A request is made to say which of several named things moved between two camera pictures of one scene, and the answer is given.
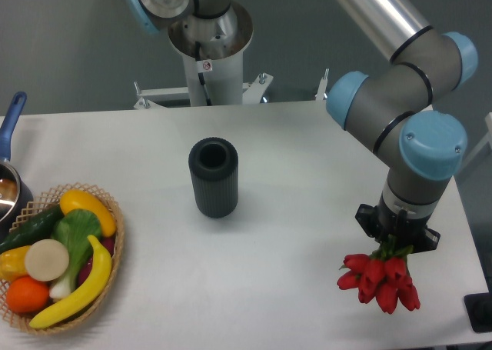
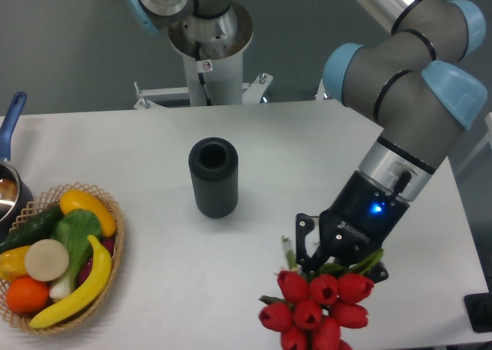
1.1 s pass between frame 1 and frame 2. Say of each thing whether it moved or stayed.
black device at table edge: stayed
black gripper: moved
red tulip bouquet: moved
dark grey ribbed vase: stayed
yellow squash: stayed
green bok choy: stayed
